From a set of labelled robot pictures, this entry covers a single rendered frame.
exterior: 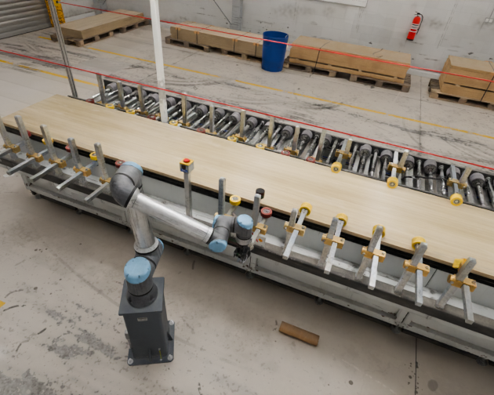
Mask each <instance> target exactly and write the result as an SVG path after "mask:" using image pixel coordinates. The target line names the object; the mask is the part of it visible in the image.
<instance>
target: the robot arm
mask: <svg viewBox="0 0 494 395"><path fill-rule="evenodd" d="M142 175H143V169H142V168H141V167H140V165H138V164H137V163H136V162H133V161H126V162H124V163H123V164H122V165H120V167H119V169H118V171H117V172H116V173H115V174H114V175H113V176H112V178H111V180H110V191H111V194H112V196H113V198H114V199H115V200H116V201H117V203H119V204H120V205H121V206H122V207H124V208H126V209H127V212H128V215H129V220H130V223H131V226H132V229H133V234H134V237H135V240H136V241H135V243H134V249H135V253H136V254H135V256H134V258H132V259H130V260H129V261H128V262H127V263H126V265H125V268H124V276H125V280H126V284H127V287H128V290H127V292H126V298H127V301H128V303H129V304H130V305H131V306H134V307H137V308H142V307H145V306H149V305H151V304H152V303H153V302H154V301H155V300H156V299H157V296H158V288H157V286H156V284H155V283H154V282H153V279H152V277H153V274H154V272H155V269H156V267H157V265H158V262H159V260H160V258H161V256H162V253H163V249H164V245H163V243H162V241H161V240H160V239H159V238H156V237H155V236H154V234H153V230H152V226H151V221H150V217H152V218H154V219H157V220H159V221H161V222H163V223H165V224H167V225H169V226H171V227H173V228H175V229H177V230H180V231H182V232H184V233H185V234H188V235H190V236H192V237H194V238H196V239H198V240H200V241H203V242H204V243H206V244H207V245H209V249H210V250H211V251H213V252H223V251H224V250H225V249H226V247H227V241H228V238H229V234H230V233H236V241H237V243H238V246H237V248H236V249H235V250H234V253H235V254H234V257H235V256H237V257H238V259H237V262H238V261H239V260H240V262H241V263H242V264H243V263H244V262H245V261H246V260H247V259H248V258H249V257H250V255H251V251H250V247H249V246H248V244H249V243H251V242H252V228H253V220H252V218H251V217H250V216H248V215H240V216H238V217H233V216H223V215H216V216H215V217H214V220H213V222H212V227H209V226H206V225H205V224H203V223H200V222H199V221H197V220H195V219H192V218H191V217H189V216H186V215H184V214H183V213H181V212H178V211H177V210H175V209H173V208H170V207H169V206H167V205H164V204H162V203H161V202H159V201H156V200H155V199H153V198H151V197H148V196H147V195H145V194H144V192H143V184H142V181H141V176H142ZM138 296H139V297H138Z"/></svg>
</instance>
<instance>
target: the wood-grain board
mask: <svg viewBox="0 0 494 395"><path fill-rule="evenodd" d="M16 115H19V116H21V117H22V119H23V122H24V125H25V128H26V130H29V131H30V132H31V134H32V135H35V136H40V137H42V138H43V135H42V131H41V129H40V125H42V124H43V125H47V128H48V130H49V134H50V137H51V138H53V141H55V142H58V143H62V144H64V145H69V144H68V141H67V139H68V138H69V137H73V138H74V140H75V143H76V146H77V149H79V150H84V151H87V152H89V153H92V152H95V148H94V145H93V144H94V143H96V142H98V143H101V147H102V151H103V154H104V157H105V158H109V159H112V160H115V161H118V160H124V161H133V162H136V163H137V164H138V165H140V167H141V168H142V169H144V170H147V171H149V172H154V173H157V174H159V175H162V176H166V177H169V178H172V179H176V180H179V181H182V182H184V177H183V172H181V171H180V162H181V161H182V160H183V159H184V158H189V159H191V160H194V169H193V170H192V171H191V185H194V186H197V187H201V188H204V189H206V190H211V191H214V192H217V193H219V178H220V177H224V178H226V190H225V195H227V196H229V197H231V196H233V195H237V196H239V197H240V198H241V200H242V201H246V202H248V203H251V204H253V202H254V196H255V195H256V189H257V188H263V189H265V195H264V198H263V199H261V200H260V206H261V207H264V208H270V209H271V210H274V211H276V212H281V213H284V214H286V215H289V216H290V215H291V211H292V208H297V209H298V212H297V217H296V218H299V217H300V206H301V205H302V204H303V203H304V202H308V203H310V204H311V205H312V210H311V213H310V215H308V216H306V217H305V218H304V220H306V221H308V222H312V223H316V224H318V225H321V226H326V227H328V228H330V225H331V222H332V218H333V217H336V215H337V214H339V213H344V214H346V215H347V217H348V220H347V225H346V226H343V227H342V229H341V232H344V233H346V234H350V235H354V236H356V237H360V238H363V239H366V240H369V241H371V239H372V229H373V227H374V226H375V225H376V224H381V225H383V226H385V228H386V233H385V236H384V237H383V238H381V242H380V244H382V245H386V246H388V247H391V248H396V249H398V250H401V251H403V252H408V253H411V254H413V255H414V254H415V249H413V248H412V239H413V238H414V237H417V236H420V237H423V238H424V239H425V240H426V243H427V250H426V251H425V253H424V254H423V258H426V259H430V260H433V261H435V262H439V263H443V264H445V265H448V266H453V263H454V259H468V257H472V258H475V259H476V262H477V263H476V265H475V266H474V268H473V269H472V270H471V273H473V274H477V275H481V276H483V277H487V278H490V279H493V280H494V212H493V211H489V210H486V209H483V208H478V207H474V206H472V205H466V204H463V203H462V204H461V205H458V206H455V205H452V204H451V202H450V200H449V199H445V198H442V197H437V196H434V195H431V194H425V193H422V192H419V191H416V190H411V189H408V188H404V187H400V186H397V187H396V188H394V189H392V188H389V187H388V186H387V183H385V182H382V181H379V180H375V179H370V178H367V177H364V176H359V175H355V174H352V173H349V172H344V171H341V170H340V172H339V173H334V172H332V170H331V168H330V167H326V166H323V165H318V164H315V163H312V162H309V161H303V160H300V159H297V158H292V157H289V156H285V155H282V154H277V153H274V152H271V151H268V150H262V149H260V148H256V147H251V146H248V145H245V144H242V143H236V142H233V141H230V140H225V139H222V138H219V137H215V136H211V135H207V134H204V133H201V132H195V131H192V130H190V129H184V128H181V127H178V126H175V125H170V124H166V123H163V122H160V121H155V120H152V119H149V118H143V117H141V116H137V115H134V114H129V113H126V112H122V111H117V110H114V109H111V108H108V107H102V106H100V105H96V104H93V103H88V102H85V101H82V100H76V99H73V98H70V97H67V96H62V95H59V94H56V95H54V96H51V97H49V98H47V99H44V100H42V101H40V102H37V103H35V104H32V105H30V106H29V107H25V108H24V109H21V110H19V111H16V112H14V113H12V114H9V115H7V116H5V117H3V118H2V122H3V124H4V126H7V127H10V128H13V129H17V130H19V129H18V126H17V124H16V121H15V118H14V116H16Z"/></svg>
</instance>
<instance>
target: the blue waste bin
mask: <svg viewBox="0 0 494 395"><path fill-rule="evenodd" d="M263 39H267V40H271V41H275V42H269V41H264V40H263V53H262V69H263V70H265V71H270V72H279V71H282V68H283V63H284V60H285V52H286V49H287V47H288V45H286V44H282V43H277V42H283V43H289V42H288V40H289V35H288V34H286V33H284V32H280V31H265V32H263Z"/></svg>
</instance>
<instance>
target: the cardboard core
mask: <svg viewBox="0 0 494 395"><path fill-rule="evenodd" d="M279 331H280V332H283V333H285V334H286V335H290V336H292V337H294V338H297V339H300V340H302V341H304V342H307V343H310V344H311V345H314V346H317V344H318V340H319V337H320V335H316V334H314V333H312V332H309V331H306V330H304V329H302V328H298V327H296V326H294V325H292V324H289V323H286V322H284V321H282V323H281V326H280V328H279Z"/></svg>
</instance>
